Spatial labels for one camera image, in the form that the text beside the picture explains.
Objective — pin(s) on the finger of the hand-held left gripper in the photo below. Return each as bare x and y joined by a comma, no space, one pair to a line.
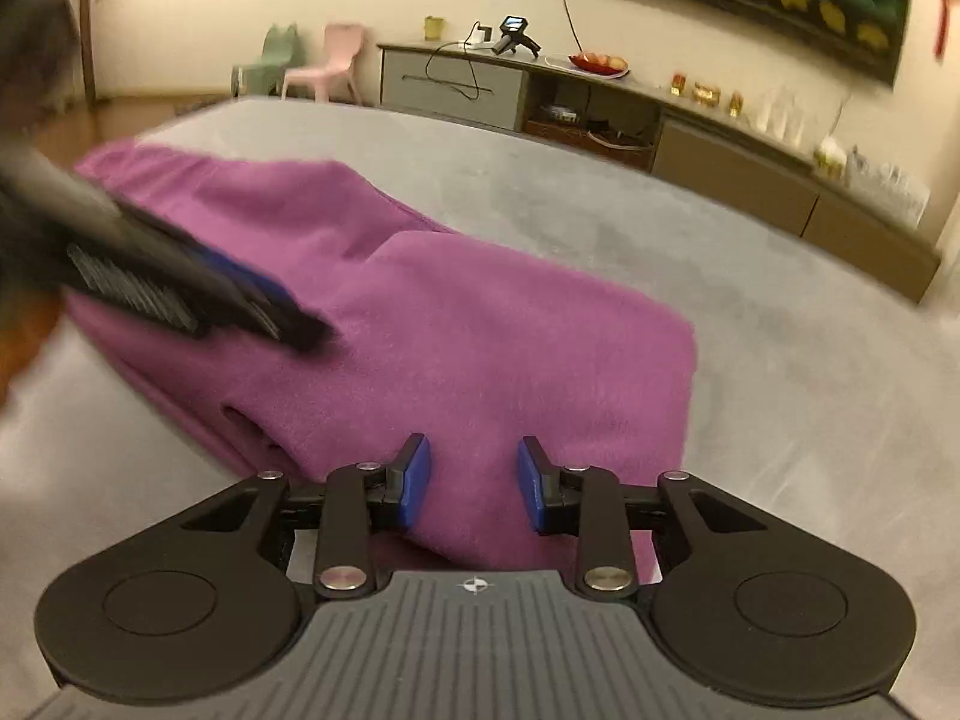
232,274
292,330

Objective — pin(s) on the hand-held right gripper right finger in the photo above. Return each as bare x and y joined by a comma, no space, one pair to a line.
532,487

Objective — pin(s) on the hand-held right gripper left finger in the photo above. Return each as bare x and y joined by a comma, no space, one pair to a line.
416,480

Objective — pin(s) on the purple pants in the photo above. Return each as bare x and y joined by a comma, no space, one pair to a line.
465,360

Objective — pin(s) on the green plastic chair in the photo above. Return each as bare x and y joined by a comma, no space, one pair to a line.
274,60

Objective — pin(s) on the pink plastic chair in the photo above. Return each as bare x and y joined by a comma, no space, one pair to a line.
330,64

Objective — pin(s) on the yellow cup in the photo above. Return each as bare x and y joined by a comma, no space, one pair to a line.
433,28

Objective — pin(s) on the white power adapter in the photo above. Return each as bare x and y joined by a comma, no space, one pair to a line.
481,34

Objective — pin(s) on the black device with screen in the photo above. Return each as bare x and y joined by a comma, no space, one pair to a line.
516,34

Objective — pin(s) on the long grey tv cabinet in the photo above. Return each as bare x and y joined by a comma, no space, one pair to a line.
735,165

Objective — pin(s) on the red fruit plate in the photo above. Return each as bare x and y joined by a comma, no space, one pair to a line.
598,65

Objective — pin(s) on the small gold ornament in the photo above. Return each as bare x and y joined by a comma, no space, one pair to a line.
736,105
678,85

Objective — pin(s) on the wide gold ornament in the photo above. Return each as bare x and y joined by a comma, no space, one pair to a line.
706,94

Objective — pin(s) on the white and gold ornament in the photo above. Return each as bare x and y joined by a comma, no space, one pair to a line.
830,157

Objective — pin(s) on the clear glass bottles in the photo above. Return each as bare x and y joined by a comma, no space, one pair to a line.
780,116

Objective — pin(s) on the clear plastic packages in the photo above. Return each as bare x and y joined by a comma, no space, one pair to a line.
889,187

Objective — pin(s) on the brown door frame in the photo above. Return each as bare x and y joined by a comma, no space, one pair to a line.
84,22

